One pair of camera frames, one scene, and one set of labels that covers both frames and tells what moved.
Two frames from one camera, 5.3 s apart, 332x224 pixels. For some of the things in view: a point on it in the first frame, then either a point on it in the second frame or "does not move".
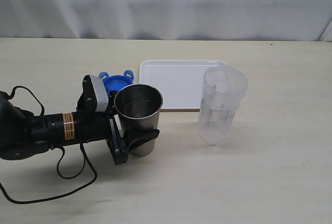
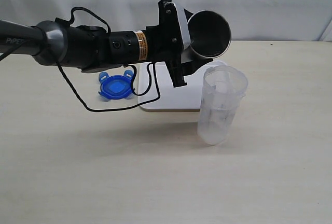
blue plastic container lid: [117, 82] does not move
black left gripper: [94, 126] to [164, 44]
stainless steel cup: [138, 106] to [209, 33]
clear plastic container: [224, 88] does not move
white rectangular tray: [180, 82] does not move
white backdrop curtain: [293, 8] does not move
